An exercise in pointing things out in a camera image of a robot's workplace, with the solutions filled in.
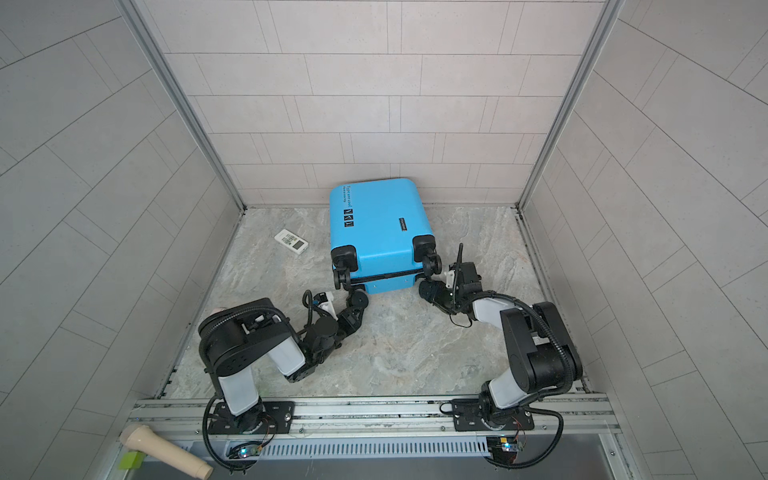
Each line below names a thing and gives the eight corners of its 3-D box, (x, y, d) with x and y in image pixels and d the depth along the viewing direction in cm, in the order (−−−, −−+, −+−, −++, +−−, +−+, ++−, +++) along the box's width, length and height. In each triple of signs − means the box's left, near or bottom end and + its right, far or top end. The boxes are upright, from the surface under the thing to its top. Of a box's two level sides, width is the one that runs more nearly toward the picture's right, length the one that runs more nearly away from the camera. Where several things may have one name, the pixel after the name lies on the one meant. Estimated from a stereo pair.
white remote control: (275, 240, 108) (273, 237, 107) (286, 230, 111) (284, 227, 110) (299, 255, 104) (298, 252, 102) (310, 244, 107) (309, 241, 105)
